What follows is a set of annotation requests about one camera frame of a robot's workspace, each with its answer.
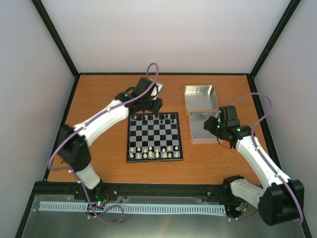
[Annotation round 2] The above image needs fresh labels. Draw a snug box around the light blue cable duct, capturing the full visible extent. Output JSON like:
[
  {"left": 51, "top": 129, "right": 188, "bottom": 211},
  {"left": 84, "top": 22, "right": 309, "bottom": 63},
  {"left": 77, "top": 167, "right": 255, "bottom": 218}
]
[{"left": 38, "top": 201, "right": 226, "bottom": 216}]

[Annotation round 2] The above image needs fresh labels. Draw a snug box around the pink metal tin base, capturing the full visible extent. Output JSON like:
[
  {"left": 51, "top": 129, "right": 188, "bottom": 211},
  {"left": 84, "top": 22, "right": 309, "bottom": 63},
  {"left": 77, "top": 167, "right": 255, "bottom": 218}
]
[{"left": 189, "top": 111, "right": 219, "bottom": 144}]

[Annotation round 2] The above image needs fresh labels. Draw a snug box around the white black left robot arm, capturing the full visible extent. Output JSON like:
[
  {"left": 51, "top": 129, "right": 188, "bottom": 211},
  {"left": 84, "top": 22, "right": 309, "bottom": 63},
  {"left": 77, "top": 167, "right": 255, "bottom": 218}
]
[{"left": 53, "top": 77, "right": 163, "bottom": 200}]

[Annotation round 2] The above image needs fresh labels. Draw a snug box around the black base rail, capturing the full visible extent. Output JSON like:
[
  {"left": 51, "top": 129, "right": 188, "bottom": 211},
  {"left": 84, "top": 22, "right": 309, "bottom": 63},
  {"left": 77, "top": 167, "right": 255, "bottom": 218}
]
[{"left": 103, "top": 183, "right": 224, "bottom": 198}]

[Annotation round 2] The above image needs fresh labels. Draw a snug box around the black frame post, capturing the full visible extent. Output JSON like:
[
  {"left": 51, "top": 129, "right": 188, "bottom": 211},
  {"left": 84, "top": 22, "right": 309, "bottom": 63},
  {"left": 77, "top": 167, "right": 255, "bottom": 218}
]
[
  {"left": 250, "top": 0, "right": 301, "bottom": 80},
  {"left": 31, "top": 0, "right": 79, "bottom": 77}
]

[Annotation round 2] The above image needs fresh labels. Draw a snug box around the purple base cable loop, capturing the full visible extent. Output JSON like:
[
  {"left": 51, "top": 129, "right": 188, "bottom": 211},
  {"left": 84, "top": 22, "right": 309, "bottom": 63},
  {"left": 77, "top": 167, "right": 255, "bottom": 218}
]
[{"left": 81, "top": 183, "right": 125, "bottom": 225}]

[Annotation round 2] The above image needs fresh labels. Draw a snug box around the black white chessboard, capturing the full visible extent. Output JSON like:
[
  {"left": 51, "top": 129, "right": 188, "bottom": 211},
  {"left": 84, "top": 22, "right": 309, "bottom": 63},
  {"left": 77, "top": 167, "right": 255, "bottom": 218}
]
[{"left": 126, "top": 112, "right": 183, "bottom": 163}]

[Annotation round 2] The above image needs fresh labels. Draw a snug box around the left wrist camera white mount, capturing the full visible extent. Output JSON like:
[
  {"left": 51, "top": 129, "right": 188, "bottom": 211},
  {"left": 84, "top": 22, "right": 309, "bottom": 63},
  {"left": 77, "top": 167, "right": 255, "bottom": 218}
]
[{"left": 151, "top": 82, "right": 164, "bottom": 98}]

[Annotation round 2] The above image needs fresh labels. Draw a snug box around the gold metal tin lid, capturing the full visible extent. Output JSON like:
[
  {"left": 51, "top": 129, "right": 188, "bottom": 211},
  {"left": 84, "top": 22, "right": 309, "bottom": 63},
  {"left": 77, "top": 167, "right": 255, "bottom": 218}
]
[{"left": 183, "top": 84, "right": 218, "bottom": 116}]

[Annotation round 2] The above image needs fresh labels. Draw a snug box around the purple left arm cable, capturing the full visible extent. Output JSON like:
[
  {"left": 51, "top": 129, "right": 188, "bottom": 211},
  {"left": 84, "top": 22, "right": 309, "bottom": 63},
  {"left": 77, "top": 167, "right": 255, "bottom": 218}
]
[{"left": 47, "top": 62, "right": 159, "bottom": 172}]

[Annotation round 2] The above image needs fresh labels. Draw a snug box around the black left frame post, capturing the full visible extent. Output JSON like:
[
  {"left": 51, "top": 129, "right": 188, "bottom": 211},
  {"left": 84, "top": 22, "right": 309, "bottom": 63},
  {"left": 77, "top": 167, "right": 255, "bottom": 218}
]
[{"left": 31, "top": 0, "right": 79, "bottom": 77}]

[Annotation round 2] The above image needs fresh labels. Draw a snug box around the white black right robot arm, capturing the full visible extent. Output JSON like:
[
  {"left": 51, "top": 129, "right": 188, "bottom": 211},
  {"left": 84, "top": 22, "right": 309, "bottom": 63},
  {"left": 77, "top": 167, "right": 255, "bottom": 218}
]
[{"left": 204, "top": 105, "right": 304, "bottom": 226}]

